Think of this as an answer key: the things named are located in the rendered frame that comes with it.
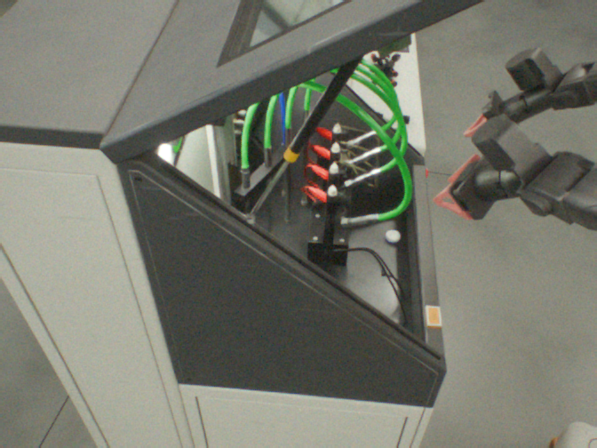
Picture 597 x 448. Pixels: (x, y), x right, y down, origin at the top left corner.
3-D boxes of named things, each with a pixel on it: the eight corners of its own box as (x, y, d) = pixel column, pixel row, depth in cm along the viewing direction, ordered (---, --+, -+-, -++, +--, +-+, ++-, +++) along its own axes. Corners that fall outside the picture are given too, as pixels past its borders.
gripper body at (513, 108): (487, 92, 123) (519, 76, 118) (512, 126, 127) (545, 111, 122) (482, 109, 119) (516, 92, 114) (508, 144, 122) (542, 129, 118)
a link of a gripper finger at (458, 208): (417, 196, 96) (455, 188, 87) (439, 168, 98) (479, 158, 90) (440, 224, 98) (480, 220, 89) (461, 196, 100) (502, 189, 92)
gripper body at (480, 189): (449, 192, 88) (484, 186, 82) (481, 150, 92) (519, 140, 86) (472, 221, 90) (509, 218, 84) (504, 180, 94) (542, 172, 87)
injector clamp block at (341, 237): (344, 284, 145) (349, 244, 134) (306, 281, 145) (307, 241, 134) (348, 195, 168) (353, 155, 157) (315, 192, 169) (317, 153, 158)
